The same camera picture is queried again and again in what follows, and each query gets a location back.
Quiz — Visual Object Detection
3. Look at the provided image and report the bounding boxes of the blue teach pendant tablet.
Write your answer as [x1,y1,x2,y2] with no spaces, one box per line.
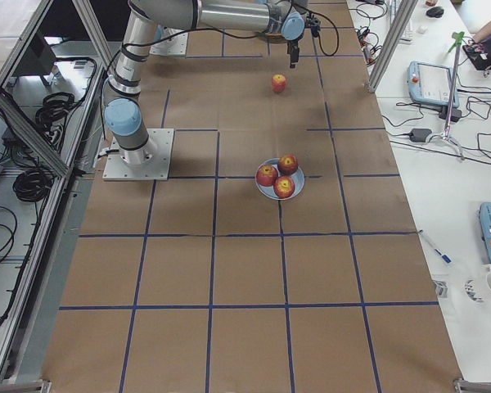
[407,61,453,106]

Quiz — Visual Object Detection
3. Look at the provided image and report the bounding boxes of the aluminium frame post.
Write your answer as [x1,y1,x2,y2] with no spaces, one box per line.
[366,0,417,93]

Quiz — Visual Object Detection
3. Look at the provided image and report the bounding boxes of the yellow-red apple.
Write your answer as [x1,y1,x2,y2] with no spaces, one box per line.
[271,74,287,93]

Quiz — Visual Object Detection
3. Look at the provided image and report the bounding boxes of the black power adapter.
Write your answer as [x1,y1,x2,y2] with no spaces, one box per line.
[408,128,432,142]

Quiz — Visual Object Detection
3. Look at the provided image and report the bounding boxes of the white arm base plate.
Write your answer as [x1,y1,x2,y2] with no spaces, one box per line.
[102,129,174,181]

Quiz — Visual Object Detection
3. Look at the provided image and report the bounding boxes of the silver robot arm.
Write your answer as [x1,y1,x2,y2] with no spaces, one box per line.
[111,1,304,177]

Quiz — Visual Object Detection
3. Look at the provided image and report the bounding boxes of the silver tripod stand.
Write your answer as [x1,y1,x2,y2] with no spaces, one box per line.
[426,31,466,160]

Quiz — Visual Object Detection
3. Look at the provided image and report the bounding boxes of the black computer mouse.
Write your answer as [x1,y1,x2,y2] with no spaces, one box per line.
[426,6,444,19]

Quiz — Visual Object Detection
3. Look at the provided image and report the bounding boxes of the red apple on plate front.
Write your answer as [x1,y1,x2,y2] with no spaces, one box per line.
[273,176,295,199]

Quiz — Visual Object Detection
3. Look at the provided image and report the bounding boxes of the red apple on plate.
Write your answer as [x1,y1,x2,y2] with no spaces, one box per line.
[273,176,295,199]
[255,165,279,187]
[277,154,299,176]

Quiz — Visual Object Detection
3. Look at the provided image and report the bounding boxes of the red apple on plate left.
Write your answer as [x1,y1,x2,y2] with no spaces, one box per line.
[255,165,279,187]

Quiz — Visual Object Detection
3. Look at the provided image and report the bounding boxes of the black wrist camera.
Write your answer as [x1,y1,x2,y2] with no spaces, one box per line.
[305,12,321,38]

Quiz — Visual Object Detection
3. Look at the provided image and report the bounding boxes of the white mug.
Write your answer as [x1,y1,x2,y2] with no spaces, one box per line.
[464,264,491,303]

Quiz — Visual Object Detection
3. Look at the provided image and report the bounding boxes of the red apple on plate back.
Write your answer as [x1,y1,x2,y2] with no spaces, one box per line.
[277,154,299,176]

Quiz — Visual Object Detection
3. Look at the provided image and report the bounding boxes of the white blue pen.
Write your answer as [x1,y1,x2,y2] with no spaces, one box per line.
[417,229,452,264]

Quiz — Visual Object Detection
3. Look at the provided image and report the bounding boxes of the brown paper table cover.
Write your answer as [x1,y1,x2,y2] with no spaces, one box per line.
[42,1,459,392]

